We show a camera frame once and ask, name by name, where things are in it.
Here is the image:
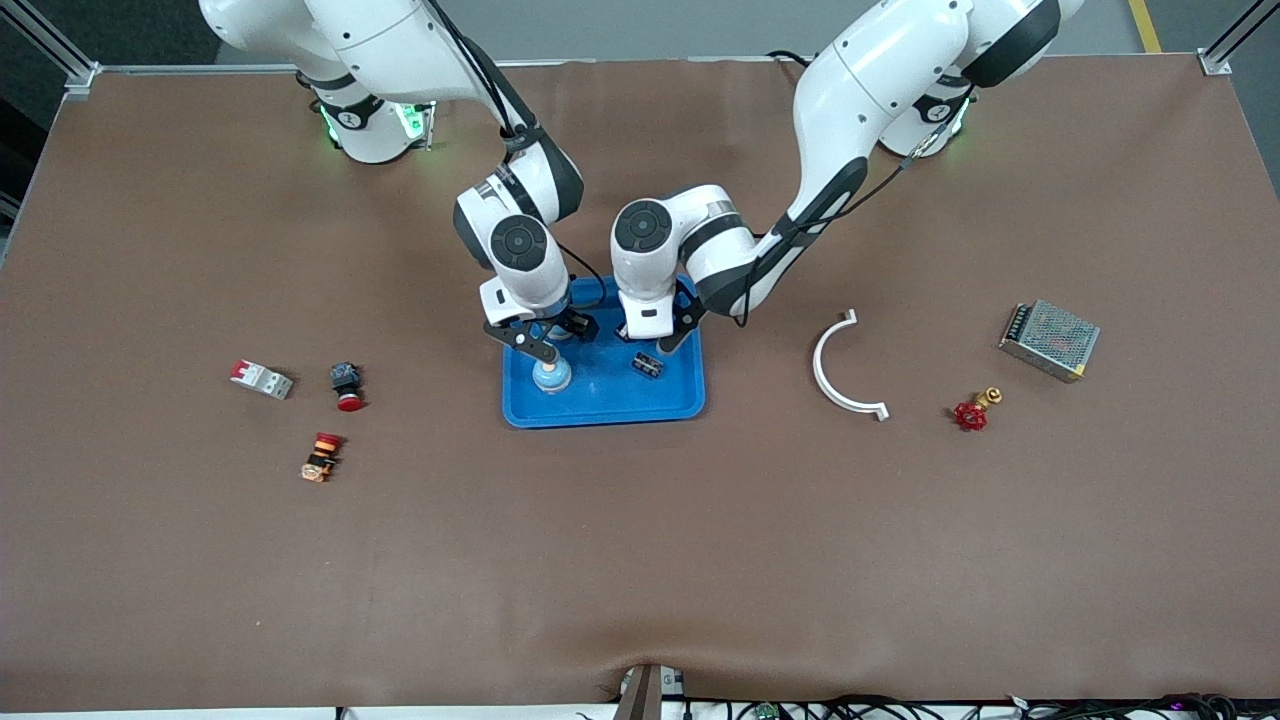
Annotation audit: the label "blue plastic tray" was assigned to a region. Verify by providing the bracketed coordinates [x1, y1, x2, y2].
[501, 275, 707, 430]

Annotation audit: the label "red mushroom emergency button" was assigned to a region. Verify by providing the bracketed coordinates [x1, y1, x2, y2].
[329, 361, 367, 413]

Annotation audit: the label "white red circuit breaker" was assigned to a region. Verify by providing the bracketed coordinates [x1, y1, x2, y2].
[229, 359, 295, 401]

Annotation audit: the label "metal mesh power supply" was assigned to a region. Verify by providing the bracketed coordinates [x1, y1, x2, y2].
[998, 299, 1102, 384]

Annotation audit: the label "yellow floor tape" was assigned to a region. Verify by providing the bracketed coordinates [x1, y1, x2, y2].
[1128, 0, 1166, 54]

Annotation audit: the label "white curved bracket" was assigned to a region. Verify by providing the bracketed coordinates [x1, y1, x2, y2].
[812, 309, 890, 422]

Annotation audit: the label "red orange push switch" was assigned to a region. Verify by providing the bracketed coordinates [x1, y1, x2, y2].
[299, 431, 346, 484]

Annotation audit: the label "red handled brass valve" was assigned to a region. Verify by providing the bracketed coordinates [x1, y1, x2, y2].
[952, 386, 1004, 432]

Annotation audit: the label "grey metal table bracket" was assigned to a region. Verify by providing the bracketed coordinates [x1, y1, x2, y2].
[612, 664, 686, 720]

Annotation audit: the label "black table edge cables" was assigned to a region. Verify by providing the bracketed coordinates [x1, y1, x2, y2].
[575, 692, 1280, 720]

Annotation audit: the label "aluminium frame post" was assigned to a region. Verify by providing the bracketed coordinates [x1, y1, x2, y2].
[1200, 0, 1280, 77]
[0, 0, 101, 101]

